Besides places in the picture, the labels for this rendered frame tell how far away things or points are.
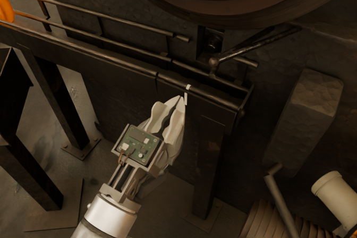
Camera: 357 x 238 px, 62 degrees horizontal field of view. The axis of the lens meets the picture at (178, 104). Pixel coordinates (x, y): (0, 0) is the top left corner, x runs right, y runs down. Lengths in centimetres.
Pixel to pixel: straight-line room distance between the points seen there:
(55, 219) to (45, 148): 34
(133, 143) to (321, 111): 31
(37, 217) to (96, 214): 87
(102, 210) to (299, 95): 37
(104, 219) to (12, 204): 97
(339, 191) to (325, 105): 15
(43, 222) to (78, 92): 67
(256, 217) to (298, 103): 29
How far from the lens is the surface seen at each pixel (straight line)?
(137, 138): 48
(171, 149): 52
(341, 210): 60
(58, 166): 143
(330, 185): 60
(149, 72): 68
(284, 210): 68
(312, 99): 55
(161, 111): 54
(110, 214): 49
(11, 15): 106
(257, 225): 71
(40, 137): 155
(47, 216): 134
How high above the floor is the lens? 119
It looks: 51 degrees down
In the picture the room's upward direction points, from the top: straight up
